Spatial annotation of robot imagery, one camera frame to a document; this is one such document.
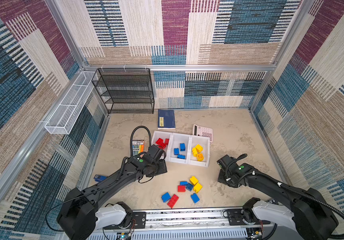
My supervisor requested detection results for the red long lego diagonal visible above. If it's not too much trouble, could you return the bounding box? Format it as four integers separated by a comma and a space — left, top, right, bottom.
158, 144, 167, 150

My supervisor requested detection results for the blue lego top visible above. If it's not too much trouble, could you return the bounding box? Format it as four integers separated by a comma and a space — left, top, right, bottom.
174, 148, 180, 155

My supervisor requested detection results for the small red lego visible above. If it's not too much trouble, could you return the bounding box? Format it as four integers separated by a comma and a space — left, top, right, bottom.
178, 185, 186, 193

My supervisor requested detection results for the yellow square lego brick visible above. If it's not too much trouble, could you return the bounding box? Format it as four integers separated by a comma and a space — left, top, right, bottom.
196, 153, 204, 162

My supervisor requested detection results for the yellow lego cluster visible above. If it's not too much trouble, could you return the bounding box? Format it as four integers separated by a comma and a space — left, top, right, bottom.
195, 145, 203, 153
190, 176, 199, 186

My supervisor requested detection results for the red long lego bottom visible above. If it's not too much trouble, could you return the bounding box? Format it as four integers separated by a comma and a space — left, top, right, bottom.
167, 195, 179, 209

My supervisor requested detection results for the dark blue lego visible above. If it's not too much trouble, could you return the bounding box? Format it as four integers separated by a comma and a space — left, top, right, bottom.
186, 183, 194, 191

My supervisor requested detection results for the yellow studded lego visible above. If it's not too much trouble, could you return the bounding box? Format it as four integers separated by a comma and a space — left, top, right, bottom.
192, 147, 198, 157

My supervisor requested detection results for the blue lego bottom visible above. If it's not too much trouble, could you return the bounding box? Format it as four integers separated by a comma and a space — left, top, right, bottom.
191, 193, 200, 204

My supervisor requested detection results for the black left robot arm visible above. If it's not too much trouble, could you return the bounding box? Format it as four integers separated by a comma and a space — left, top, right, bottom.
57, 145, 168, 240

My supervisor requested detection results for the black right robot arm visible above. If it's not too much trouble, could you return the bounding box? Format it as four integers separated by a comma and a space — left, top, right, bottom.
217, 154, 344, 240

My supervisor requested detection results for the colourful marker pack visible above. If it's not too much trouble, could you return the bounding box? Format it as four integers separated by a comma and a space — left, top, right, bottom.
131, 140, 145, 156

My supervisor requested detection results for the white three-compartment bin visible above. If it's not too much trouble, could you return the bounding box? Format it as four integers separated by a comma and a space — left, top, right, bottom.
152, 131, 210, 167

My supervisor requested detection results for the dark blue book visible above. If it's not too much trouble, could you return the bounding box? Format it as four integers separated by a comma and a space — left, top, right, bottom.
158, 109, 176, 130

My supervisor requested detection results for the pink calculator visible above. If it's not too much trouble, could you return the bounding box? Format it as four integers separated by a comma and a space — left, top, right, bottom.
193, 125, 214, 143

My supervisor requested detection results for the blue black stapler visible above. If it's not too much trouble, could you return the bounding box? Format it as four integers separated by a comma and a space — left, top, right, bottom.
94, 175, 107, 183

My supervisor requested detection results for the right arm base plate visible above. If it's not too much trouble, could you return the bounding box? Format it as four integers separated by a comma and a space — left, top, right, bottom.
222, 208, 271, 226

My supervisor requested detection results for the aluminium rail front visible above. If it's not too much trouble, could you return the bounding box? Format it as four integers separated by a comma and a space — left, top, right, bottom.
57, 205, 314, 240

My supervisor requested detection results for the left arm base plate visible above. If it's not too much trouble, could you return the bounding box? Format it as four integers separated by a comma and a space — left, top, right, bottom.
105, 212, 147, 230

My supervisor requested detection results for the black wire shelf rack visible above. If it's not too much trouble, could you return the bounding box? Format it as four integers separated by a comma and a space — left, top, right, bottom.
92, 68, 155, 114

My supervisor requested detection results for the white wire mesh basket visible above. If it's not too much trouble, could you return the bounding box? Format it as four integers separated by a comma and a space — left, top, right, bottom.
45, 71, 95, 135

